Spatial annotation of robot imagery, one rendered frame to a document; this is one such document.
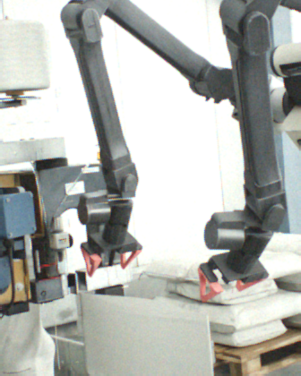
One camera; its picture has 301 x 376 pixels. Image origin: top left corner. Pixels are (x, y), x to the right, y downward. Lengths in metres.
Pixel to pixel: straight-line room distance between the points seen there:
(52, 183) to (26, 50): 0.39
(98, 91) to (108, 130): 0.09
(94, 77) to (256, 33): 0.57
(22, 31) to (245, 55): 0.66
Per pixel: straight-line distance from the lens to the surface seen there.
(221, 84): 2.08
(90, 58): 1.92
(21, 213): 1.90
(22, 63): 1.98
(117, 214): 2.02
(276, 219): 1.65
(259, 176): 1.61
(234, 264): 1.73
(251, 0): 1.46
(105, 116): 1.96
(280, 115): 2.14
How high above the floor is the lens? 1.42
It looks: 3 degrees down
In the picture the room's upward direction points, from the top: 5 degrees counter-clockwise
